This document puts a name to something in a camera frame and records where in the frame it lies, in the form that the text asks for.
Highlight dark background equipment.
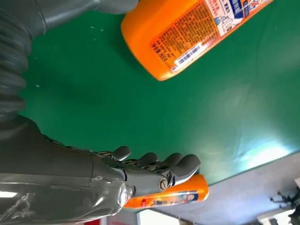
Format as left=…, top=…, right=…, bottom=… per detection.
left=269, top=186, right=300, bottom=225

